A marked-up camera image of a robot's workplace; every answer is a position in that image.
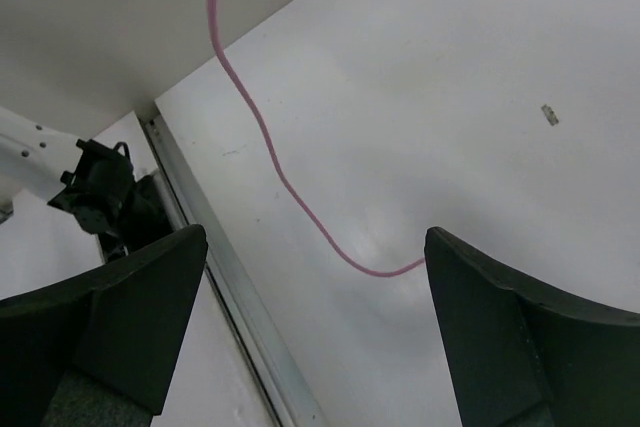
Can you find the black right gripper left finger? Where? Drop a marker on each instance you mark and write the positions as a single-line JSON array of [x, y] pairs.
[[101, 348]]

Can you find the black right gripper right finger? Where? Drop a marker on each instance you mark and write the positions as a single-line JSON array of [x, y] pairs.
[[521, 352]]

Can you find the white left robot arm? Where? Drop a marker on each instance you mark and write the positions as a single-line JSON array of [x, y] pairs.
[[107, 186]]

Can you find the small tape scrap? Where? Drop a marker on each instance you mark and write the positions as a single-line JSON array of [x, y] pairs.
[[550, 115]]

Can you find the aluminium front rail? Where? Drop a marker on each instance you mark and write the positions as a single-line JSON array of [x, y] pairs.
[[279, 383]]

